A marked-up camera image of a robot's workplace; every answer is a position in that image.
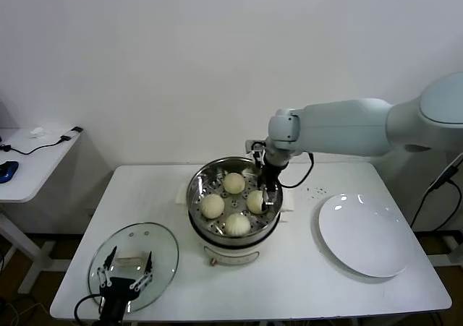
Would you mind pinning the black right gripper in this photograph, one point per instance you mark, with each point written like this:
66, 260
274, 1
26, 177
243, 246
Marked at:
269, 176

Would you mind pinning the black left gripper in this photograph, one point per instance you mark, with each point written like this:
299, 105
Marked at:
117, 291

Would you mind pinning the white steamed baozi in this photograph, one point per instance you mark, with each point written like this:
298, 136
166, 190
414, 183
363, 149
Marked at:
234, 183
212, 206
237, 225
255, 202

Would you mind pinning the round glass pot lid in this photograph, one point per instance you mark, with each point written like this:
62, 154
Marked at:
162, 253

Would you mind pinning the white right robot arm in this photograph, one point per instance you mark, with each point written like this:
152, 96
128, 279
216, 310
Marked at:
343, 127

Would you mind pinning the white electric cooker base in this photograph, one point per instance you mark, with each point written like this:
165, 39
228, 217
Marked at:
231, 252

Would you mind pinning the white round plate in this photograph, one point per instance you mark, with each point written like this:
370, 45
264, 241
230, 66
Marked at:
361, 235

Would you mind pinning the white side desk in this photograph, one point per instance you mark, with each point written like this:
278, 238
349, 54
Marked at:
32, 174

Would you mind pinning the crumpled white tissue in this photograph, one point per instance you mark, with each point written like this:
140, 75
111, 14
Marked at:
38, 132

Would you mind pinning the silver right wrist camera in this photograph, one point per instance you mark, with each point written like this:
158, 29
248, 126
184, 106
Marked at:
255, 152

